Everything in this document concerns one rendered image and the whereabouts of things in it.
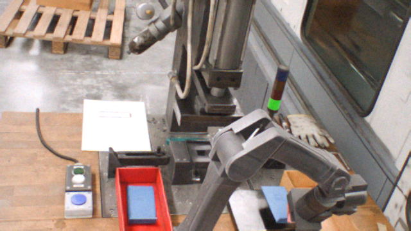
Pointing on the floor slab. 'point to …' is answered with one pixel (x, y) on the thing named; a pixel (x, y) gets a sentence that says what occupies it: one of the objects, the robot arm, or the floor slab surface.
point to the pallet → (17, 15)
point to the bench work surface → (45, 156)
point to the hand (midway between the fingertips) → (291, 219)
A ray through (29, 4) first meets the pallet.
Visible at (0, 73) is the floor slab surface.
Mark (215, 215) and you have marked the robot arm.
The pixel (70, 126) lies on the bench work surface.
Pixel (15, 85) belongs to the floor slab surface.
